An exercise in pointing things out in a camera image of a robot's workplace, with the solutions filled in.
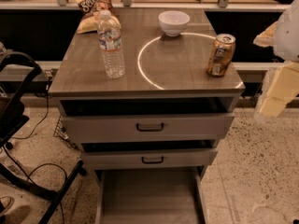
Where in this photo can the grey drawer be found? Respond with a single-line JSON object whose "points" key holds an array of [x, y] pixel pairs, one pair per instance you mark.
{"points": [[149, 158], [151, 196], [113, 129]]}

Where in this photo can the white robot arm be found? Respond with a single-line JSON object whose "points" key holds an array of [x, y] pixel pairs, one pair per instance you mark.
{"points": [[283, 37]]}

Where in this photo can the grey wooden drawer cabinet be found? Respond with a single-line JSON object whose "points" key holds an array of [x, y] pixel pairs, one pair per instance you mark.
{"points": [[163, 76]]}

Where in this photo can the white ceramic bowl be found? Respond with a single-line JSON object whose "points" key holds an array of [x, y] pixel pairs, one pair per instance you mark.
{"points": [[173, 22]]}

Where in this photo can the clear plastic water bottle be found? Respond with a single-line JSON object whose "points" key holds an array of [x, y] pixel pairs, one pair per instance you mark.
{"points": [[109, 37]]}

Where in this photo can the golden soda can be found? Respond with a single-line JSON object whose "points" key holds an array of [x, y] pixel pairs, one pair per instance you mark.
{"points": [[221, 55]]}

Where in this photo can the brown chip bag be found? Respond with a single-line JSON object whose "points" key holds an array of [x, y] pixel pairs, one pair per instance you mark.
{"points": [[91, 14]]}

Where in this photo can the shoe tip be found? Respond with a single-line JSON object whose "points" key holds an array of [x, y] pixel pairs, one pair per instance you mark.
{"points": [[5, 204]]}

